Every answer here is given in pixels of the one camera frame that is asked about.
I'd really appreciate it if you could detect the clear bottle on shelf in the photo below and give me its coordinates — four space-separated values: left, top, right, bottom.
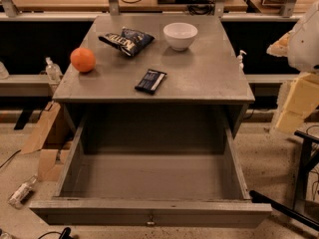
46 57 63 83

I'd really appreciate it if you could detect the clear bottle on floor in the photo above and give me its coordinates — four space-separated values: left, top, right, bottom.
8 175 38 208

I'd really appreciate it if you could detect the dark blue snack packet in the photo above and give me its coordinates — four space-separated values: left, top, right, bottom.
135 69 166 95

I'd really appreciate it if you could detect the white bowl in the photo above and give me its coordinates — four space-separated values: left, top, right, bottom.
163 22 198 51

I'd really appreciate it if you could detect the white pump bottle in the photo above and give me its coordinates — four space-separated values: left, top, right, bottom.
237 50 247 70

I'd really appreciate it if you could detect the blue chip bag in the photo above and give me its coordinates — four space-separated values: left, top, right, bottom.
99 27 155 57

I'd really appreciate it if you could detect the orange fruit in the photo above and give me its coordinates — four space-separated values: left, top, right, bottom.
70 48 96 73

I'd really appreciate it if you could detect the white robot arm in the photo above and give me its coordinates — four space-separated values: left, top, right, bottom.
266 2 319 133

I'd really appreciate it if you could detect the grey top drawer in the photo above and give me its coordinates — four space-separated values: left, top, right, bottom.
30 118 271 228

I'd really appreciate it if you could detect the black metal stand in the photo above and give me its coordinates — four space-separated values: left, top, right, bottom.
249 130 319 231

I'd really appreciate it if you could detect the grey wooden cabinet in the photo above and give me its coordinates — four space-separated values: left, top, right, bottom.
52 14 256 141

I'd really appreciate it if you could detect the brown cardboard box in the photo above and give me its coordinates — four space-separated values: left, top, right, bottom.
21 103 72 181

